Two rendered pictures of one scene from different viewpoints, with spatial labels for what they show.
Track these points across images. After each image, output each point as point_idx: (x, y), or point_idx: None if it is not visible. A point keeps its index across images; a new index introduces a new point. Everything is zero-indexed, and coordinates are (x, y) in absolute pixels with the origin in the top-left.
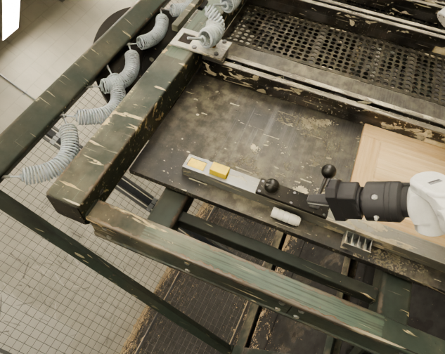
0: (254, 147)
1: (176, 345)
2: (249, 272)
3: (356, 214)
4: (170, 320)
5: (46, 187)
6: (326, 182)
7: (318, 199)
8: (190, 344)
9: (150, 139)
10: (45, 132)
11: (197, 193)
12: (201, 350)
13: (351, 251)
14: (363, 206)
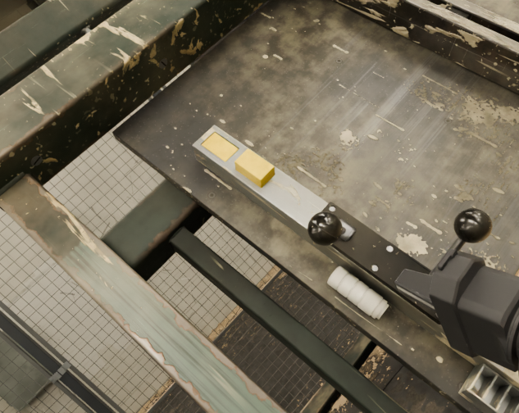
0: (348, 136)
1: (250, 374)
2: (229, 393)
3: (501, 357)
4: (252, 340)
5: (114, 138)
6: (442, 260)
7: (420, 286)
8: (266, 380)
9: (167, 86)
10: (56, 52)
11: (209, 201)
12: (275, 392)
13: (480, 410)
14: None
